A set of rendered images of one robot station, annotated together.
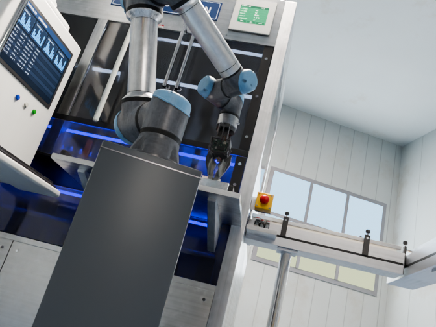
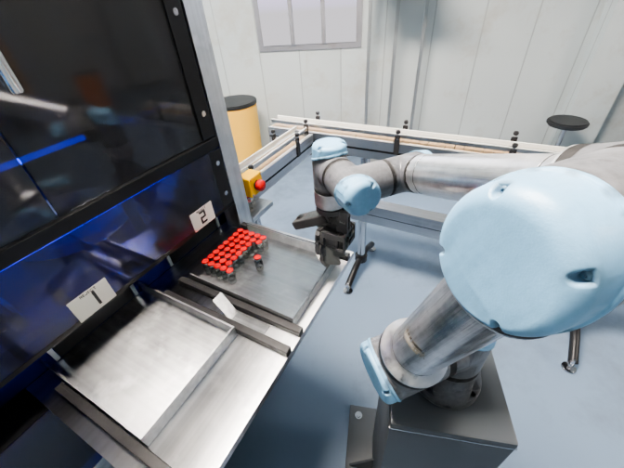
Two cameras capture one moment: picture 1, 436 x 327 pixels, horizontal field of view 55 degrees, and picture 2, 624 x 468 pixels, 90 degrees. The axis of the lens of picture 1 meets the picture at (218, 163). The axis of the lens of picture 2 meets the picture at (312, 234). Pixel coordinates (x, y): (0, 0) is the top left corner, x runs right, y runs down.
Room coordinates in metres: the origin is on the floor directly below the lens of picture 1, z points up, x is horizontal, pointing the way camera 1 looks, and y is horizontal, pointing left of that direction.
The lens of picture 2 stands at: (1.22, 0.60, 1.52)
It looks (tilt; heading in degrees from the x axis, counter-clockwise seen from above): 38 degrees down; 292
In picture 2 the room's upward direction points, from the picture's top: 5 degrees counter-clockwise
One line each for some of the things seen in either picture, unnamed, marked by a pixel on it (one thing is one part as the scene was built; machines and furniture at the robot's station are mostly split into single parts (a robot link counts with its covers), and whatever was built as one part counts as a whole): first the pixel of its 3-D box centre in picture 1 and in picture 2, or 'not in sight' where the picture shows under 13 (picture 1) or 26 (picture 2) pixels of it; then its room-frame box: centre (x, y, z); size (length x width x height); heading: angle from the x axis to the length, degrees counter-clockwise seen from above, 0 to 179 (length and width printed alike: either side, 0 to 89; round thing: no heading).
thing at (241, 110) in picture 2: not in sight; (241, 136); (2.99, -2.12, 0.36); 0.43 x 0.43 x 0.72
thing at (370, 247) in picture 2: not in sight; (360, 261); (1.48, -0.91, 0.07); 0.50 x 0.08 x 0.14; 81
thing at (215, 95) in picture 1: (217, 90); (358, 185); (1.32, 0.07, 1.21); 0.11 x 0.11 x 0.08; 40
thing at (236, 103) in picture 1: (231, 104); (330, 166); (1.40, 0.01, 1.21); 0.09 x 0.08 x 0.11; 130
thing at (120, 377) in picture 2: not in sight; (142, 347); (1.75, 0.36, 0.90); 0.34 x 0.26 x 0.04; 171
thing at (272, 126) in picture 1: (268, 141); not in sight; (2.24, -0.25, 1.50); 0.85 x 0.01 x 0.59; 171
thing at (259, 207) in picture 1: (264, 202); (249, 182); (1.77, -0.24, 0.99); 0.08 x 0.07 x 0.07; 171
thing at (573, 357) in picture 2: not in sight; (570, 324); (0.35, -0.72, 0.07); 0.50 x 0.08 x 0.14; 81
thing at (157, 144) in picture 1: (155, 153); (448, 364); (1.08, 0.17, 0.84); 0.15 x 0.15 x 0.10
